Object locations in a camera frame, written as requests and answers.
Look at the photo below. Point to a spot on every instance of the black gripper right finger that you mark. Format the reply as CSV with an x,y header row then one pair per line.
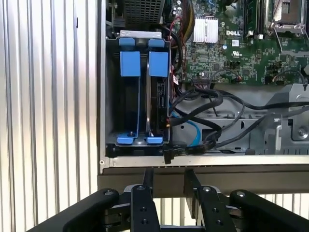
x,y
212,207

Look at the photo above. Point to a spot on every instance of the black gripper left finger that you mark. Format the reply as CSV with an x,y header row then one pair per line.
x,y
143,207

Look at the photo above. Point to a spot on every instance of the silver disk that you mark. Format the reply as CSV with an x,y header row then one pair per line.
x,y
158,65

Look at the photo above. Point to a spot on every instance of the grey disk bay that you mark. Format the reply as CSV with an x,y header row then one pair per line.
x,y
112,96

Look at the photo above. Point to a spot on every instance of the empty blue disk carrier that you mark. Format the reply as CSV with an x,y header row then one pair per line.
x,y
130,64

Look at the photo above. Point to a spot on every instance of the black RAM slot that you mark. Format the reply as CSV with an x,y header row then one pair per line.
x,y
249,17

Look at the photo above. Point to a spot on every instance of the open grey PC case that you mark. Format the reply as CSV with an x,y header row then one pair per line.
x,y
169,180

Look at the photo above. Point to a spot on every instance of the grey metal drive cage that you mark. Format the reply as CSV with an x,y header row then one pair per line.
x,y
265,135

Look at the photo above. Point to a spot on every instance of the green motherboard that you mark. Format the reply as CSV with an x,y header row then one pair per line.
x,y
253,65

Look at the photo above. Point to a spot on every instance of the silver finned heat sink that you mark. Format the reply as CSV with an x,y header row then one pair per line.
x,y
205,30

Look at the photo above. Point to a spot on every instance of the metal socket cover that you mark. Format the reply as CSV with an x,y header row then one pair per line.
x,y
287,27

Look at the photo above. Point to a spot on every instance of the silver power supply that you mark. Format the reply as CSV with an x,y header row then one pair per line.
x,y
142,9

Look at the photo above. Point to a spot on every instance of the CPU socket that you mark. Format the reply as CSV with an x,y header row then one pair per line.
x,y
288,8

